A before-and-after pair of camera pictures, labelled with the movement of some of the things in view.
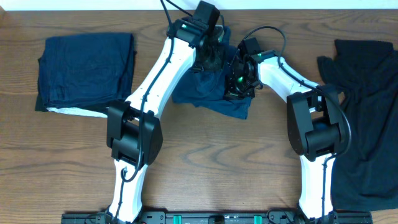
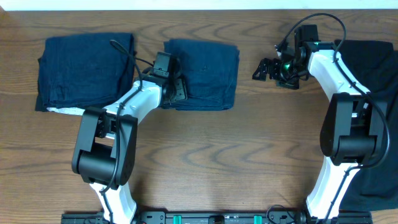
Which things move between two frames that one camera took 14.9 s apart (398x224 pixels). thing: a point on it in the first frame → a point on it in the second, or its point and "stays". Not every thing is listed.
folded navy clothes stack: (86, 70) stays
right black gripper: (237, 86) → (274, 69)
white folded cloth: (78, 111) stays
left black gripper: (209, 58) → (179, 89)
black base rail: (217, 217) stays
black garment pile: (365, 73) stays
